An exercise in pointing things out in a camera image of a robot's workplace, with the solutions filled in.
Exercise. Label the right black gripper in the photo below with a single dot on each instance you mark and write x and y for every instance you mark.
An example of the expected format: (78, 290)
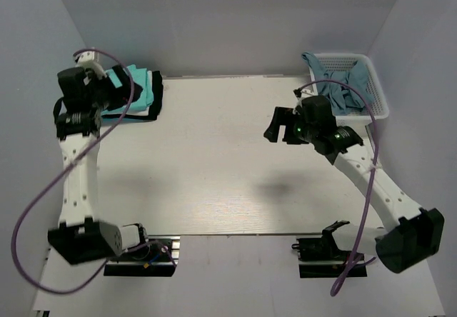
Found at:
(283, 116)

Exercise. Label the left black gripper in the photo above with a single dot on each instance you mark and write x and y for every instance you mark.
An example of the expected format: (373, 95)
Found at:
(121, 94)

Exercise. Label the teal green t shirt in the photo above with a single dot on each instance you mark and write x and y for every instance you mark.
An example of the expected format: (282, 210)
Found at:
(139, 76)

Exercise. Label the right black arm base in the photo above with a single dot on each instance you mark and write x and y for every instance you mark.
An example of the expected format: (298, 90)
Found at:
(317, 259)

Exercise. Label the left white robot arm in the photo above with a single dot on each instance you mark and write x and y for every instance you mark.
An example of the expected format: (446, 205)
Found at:
(81, 236)

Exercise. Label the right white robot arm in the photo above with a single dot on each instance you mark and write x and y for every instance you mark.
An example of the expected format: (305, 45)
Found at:
(409, 233)

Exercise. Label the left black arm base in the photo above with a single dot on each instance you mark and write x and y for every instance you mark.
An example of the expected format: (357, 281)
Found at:
(154, 261)

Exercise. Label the folded black t shirt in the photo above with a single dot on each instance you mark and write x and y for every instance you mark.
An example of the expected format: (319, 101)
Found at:
(155, 109)

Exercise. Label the grey blue crumpled t shirt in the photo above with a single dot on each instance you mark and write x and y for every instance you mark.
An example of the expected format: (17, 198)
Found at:
(350, 94)

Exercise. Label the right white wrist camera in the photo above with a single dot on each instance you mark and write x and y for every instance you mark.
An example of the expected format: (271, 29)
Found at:
(299, 109)

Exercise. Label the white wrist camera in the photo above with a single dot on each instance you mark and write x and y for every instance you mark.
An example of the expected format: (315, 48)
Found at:
(90, 60)
(299, 109)

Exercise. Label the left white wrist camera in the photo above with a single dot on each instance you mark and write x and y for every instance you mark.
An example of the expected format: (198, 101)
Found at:
(90, 60)

